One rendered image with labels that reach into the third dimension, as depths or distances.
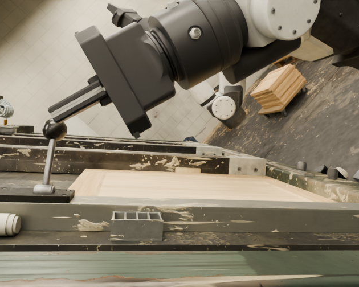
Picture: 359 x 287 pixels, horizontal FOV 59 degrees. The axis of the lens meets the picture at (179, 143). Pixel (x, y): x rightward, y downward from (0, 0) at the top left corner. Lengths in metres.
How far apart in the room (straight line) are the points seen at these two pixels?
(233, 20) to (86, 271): 0.26
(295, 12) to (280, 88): 3.60
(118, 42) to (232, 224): 0.32
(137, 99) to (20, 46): 5.96
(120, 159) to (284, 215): 0.56
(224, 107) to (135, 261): 0.82
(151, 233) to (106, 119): 5.47
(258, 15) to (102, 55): 0.16
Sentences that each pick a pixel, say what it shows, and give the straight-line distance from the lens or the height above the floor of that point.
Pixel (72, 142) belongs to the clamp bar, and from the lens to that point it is 1.44.
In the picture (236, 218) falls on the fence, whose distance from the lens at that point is 0.51.
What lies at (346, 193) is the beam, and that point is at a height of 0.91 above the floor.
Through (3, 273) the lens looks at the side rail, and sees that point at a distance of 0.26.
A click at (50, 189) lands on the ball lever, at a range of 0.50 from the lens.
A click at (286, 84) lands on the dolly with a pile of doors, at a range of 3.99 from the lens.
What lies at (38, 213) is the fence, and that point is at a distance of 0.49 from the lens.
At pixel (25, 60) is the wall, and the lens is 6.19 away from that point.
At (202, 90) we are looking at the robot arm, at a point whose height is 1.22.
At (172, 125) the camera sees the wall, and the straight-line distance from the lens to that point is 5.99.
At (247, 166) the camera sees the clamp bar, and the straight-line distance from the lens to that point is 1.03.
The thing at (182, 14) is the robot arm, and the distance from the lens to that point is 0.33.
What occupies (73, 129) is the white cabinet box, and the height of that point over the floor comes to 1.78.
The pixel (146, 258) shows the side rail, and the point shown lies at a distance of 0.27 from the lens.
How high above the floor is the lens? 1.34
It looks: 10 degrees down
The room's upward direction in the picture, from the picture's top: 47 degrees counter-clockwise
